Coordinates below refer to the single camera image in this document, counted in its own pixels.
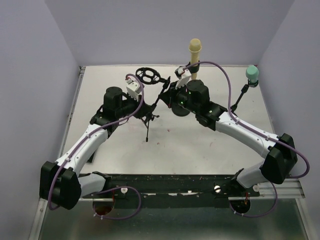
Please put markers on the black round-base clip stand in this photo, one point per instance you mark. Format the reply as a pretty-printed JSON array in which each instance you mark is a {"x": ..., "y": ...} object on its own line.
[{"x": 176, "y": 109}]

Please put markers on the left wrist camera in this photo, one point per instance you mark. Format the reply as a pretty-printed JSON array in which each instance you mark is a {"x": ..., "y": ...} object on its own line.
[{"x": 134, "y": 88}]

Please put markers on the black tilted round-base stand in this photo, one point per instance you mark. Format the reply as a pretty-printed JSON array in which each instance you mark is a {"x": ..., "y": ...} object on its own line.
[{"x": 244, "y": 90}]

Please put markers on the teal microphone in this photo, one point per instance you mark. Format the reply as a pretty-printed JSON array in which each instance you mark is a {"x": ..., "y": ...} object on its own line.
[{"x": 252, "y": 74}]

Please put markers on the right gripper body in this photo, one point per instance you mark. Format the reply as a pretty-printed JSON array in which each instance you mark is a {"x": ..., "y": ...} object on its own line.
[{"x": 179, "y": 96}]

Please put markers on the black silver-head microphone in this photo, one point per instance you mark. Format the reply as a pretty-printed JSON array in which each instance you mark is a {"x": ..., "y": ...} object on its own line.
[{"x": 91, "y": 158}]

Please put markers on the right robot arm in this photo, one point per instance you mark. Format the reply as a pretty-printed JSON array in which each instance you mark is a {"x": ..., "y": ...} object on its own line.
[{"x": 277, "y": 151}]

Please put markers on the beige microphone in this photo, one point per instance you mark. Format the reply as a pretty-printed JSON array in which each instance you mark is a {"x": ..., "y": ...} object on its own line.
[{"x": 195, "y": 47}]

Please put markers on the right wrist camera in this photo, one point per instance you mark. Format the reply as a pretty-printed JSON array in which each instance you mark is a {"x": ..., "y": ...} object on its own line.
[{"x": 184, "y": 75}]

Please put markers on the black tripod shock-mount stand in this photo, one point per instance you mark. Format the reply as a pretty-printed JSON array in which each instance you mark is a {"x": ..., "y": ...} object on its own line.
[{"x": 154, "y": 83}]

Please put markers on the black mounting rail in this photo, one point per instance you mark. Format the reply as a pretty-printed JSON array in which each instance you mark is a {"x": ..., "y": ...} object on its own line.
[{"x": 163, "y": 191}]

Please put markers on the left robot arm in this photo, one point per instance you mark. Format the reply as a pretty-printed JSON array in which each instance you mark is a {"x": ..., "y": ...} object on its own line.
[{"x": 60, "y": 181}]

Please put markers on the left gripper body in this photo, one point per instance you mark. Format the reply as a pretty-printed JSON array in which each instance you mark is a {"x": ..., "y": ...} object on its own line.
[{"x": 128, "y": 107}]

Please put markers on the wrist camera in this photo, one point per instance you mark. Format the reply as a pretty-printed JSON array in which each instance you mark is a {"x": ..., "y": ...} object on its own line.
[
  {"x": 184, "y": 75},
  {"x": 134, "y": 88}
]

